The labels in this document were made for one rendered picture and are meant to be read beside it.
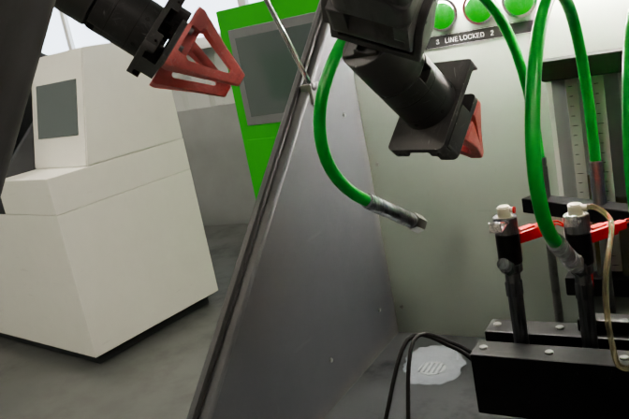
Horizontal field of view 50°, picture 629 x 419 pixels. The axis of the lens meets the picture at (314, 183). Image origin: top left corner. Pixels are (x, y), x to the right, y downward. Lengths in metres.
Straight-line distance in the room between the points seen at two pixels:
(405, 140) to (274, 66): 3.06
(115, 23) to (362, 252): 0.64
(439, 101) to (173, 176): 3.24
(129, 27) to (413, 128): 0.29
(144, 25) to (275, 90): 3.06
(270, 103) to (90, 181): 1.03
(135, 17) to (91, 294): 2.94
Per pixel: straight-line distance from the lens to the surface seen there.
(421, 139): 0.65
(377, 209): 0.78
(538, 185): 0.65
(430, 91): 0.63
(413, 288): 1.25
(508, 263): 0.82
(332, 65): 0.74
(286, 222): 0.97
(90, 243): 3.53
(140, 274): 3.72
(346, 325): 1.12
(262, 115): 3.81
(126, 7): 0.68
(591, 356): 0.85
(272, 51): 3.70
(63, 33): 6.51
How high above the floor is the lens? 1.38
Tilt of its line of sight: 12 degrees down
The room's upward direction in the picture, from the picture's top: 11 degrees counter-clockwise
